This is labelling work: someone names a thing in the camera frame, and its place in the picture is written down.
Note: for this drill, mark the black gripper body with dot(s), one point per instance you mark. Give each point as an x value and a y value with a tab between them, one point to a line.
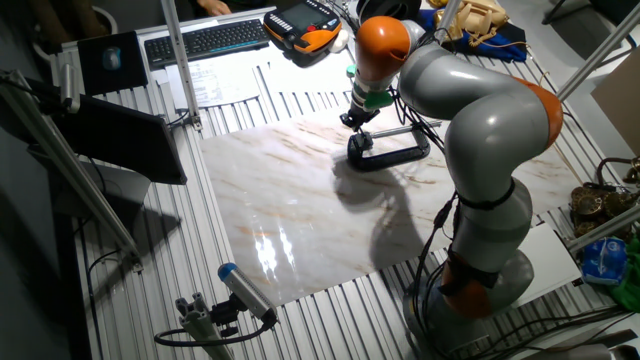
361	116

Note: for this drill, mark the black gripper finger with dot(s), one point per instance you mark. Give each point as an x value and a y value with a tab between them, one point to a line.
349	121
365	128

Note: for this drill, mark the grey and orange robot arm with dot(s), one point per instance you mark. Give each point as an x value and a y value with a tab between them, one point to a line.
490	130

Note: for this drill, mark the black clock movement box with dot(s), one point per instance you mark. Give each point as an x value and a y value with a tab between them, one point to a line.
361	145

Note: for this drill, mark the operator bare hand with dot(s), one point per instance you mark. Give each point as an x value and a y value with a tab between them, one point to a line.
215	7

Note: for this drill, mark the black metal C-clamp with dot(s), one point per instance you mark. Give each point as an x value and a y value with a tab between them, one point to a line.
395	160

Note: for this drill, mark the white printed paper sheet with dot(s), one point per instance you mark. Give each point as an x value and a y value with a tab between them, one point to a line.
305	72
225	85
176	87

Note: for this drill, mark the white marble pattern sheet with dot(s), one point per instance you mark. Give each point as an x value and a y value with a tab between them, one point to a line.
300	210

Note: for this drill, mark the orange and black teach pendant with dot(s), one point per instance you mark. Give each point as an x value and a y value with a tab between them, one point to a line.
300	25

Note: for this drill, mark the black round spool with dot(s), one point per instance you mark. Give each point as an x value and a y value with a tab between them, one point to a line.
387	9

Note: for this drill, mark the beige telephone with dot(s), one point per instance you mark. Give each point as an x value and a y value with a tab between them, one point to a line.
480	17

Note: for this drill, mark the blue cloth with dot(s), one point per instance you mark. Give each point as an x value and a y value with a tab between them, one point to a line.
505	47

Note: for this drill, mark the black computer keyboard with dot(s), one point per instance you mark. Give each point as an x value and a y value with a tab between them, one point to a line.
207	42

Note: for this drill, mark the black flat monitor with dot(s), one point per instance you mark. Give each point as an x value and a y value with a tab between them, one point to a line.
120	140

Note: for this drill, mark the round brass ornament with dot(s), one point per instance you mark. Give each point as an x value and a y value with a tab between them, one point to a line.
620	202
589	202

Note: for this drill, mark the blue grey computer mouse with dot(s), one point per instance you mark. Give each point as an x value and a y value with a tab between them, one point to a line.
112	58

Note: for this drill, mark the brown cardboard sheet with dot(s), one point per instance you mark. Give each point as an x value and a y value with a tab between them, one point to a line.
622	105

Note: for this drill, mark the black mouse pad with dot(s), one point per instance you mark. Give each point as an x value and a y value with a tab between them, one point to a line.
90	70

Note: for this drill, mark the black chair base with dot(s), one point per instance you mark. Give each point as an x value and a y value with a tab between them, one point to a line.
605	7

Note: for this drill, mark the blue plastic packet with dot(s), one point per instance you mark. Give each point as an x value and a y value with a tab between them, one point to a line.
604	262

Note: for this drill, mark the green cloth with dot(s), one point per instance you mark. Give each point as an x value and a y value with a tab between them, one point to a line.
631	290

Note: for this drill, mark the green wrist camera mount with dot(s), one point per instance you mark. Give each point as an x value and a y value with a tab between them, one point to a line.
377	100

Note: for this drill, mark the aluminium frame post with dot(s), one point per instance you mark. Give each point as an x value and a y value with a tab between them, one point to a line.
600	50
449	17
75	170
180	60
605	229

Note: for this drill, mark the silver camera with blue cap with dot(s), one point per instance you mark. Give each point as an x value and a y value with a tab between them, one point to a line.
245	290

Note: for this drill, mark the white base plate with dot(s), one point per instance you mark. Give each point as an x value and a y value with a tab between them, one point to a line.
555	260

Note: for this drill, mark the short aluminium camera mount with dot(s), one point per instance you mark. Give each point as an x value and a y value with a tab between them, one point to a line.
200	325

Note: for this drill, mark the silver depth camera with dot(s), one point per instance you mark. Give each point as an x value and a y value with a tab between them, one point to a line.
70	87

